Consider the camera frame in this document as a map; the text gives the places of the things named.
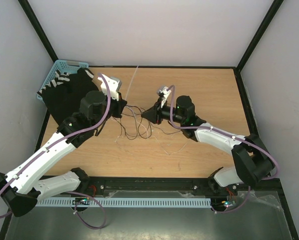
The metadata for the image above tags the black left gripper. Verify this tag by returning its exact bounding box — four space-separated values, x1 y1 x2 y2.
92 90 127 131

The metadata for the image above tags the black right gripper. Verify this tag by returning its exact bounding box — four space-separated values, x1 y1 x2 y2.
140 97 185 125

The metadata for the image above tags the black wire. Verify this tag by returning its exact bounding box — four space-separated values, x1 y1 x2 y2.
119 104 180 141

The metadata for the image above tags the white wire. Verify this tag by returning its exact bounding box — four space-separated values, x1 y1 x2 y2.
109 117 189 156

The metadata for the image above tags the white zip tie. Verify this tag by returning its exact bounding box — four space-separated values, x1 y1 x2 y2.
125 65 139 101

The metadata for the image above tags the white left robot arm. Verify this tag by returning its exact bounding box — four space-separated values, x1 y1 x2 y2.
0 90 127 217

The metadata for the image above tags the black striped cloth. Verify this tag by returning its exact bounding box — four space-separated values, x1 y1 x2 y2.
37 67 98 125

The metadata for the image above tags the blue plastic basket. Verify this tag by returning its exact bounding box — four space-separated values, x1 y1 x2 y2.
41 59 89 89

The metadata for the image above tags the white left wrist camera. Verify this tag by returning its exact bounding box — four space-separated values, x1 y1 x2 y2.
97 73 122 101

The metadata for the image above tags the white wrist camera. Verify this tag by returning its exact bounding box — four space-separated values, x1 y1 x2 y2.
97 73 122 101
156 86 172 105

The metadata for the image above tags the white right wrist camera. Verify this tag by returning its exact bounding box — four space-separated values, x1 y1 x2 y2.
156 86 172 105

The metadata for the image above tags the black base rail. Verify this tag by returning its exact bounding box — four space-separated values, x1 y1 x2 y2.
59 174 282 201

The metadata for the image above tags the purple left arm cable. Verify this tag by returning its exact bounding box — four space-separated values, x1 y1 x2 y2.
0 72 113 230

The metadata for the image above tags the black frame post left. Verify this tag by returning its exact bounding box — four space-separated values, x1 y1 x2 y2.
18 0 59 62

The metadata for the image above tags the black frame post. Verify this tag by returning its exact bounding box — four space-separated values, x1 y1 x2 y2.
235 0 285 72
18 0 59 62

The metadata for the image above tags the black frame post right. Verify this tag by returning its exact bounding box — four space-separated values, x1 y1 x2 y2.
235 0 285 72

